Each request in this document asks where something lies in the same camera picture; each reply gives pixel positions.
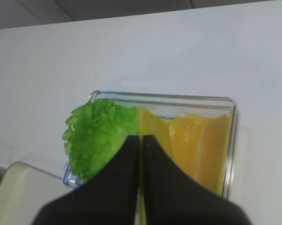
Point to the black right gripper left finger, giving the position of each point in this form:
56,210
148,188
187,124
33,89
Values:
109,198

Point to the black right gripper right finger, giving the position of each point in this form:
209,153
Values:
173,198

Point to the yellow cheese slice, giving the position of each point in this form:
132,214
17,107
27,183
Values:
150,124

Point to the yellow cheese slices stack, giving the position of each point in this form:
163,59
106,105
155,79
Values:
200,145

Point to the green lettuce leaf in container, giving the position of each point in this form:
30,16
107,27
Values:
95,133

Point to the clear lettuce and cheese container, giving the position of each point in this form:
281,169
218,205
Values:
167,107

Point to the cream serving tray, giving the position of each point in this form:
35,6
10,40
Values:
24,190

